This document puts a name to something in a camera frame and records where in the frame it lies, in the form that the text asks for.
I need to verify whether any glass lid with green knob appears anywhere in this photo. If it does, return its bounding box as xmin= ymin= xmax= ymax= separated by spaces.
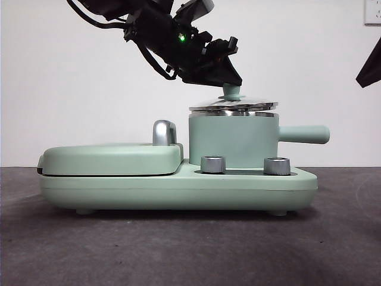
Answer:
xmin=188 ymin=83 xmax=280 ymax=113

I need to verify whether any mint green steamer pot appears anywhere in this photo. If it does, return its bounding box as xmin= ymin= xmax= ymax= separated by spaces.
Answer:
xmin=188 ymin=108 xmax=331 ymax=167

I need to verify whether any silver control knob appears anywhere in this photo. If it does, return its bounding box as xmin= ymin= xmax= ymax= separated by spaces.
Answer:
xmin=263 ymin=157 xmax=291 ymax=176
xmin=201 ymin=156 xmax=226 ymax=174

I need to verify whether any mint green breakfast machine base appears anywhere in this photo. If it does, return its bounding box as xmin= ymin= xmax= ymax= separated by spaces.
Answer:
xmin=40 ymin=157 xmax=319 ymax=217

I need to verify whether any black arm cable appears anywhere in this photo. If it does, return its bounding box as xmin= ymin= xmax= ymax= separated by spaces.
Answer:
xmin=139 ymin=44 xmax=181 ymax=81
xmin=67 ymin=0 xmax=130 ymax=30

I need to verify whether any white wall socket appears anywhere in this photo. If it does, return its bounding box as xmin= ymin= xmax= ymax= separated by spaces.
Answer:
xmin=363 ymin=0 xmax=381 ymax=26

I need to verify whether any chrome griddle cover handle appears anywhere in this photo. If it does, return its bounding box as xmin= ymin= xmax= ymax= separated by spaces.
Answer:
xmin=152 ymin=120 xmax=179 ymax=147

